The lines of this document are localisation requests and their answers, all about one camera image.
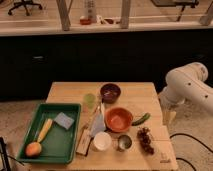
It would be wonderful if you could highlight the green pepper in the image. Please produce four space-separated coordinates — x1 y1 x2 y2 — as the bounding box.
132 113 151 126

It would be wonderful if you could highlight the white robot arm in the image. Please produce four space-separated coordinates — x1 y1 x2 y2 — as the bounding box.
158 62 213 125

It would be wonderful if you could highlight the small metal cup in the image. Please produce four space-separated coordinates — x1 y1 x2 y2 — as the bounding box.
118 135 132 151

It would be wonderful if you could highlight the white paper cup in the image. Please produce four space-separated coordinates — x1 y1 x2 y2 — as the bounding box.
93 132 112 151

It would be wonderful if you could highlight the green plastic cup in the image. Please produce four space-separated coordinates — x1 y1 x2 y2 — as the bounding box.
83 93 96 109

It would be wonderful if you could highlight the bunch of dark grapes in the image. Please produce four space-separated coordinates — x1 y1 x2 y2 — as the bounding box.
137 127 154 155

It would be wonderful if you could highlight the orange bowl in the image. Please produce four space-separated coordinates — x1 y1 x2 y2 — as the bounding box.
105 107 133 133

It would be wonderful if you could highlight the dark purple bowl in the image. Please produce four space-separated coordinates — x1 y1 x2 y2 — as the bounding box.
100 83 121 104

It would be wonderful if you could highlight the wooden block brush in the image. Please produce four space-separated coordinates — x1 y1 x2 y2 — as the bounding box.
76 129 91 155

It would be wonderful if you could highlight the grey sponge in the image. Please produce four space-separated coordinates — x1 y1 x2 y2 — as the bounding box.
54 112 74 130

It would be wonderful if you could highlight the green plastic tray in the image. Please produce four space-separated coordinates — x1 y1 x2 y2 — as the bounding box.
17 103 81 164

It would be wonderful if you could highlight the yellow corn cob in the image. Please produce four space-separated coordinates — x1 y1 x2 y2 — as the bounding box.
37 118 53 143

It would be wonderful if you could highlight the red bowl on shelf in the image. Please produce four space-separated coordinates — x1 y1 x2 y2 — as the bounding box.
79 16 92 25

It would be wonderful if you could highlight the white bottle on shelf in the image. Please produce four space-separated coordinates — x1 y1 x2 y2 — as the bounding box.
84 0 97 23

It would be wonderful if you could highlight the orange fruit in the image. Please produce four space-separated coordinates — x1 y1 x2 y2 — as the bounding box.
25 142 42 157

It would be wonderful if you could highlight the black stand at left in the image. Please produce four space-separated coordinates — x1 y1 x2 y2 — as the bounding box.
0 137 11 171

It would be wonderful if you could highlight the black office chair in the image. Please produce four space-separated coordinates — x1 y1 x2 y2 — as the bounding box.
8 0 43 16

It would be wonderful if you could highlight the black cable on floor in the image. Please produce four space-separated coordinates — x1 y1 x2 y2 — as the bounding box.
169 132 213 171

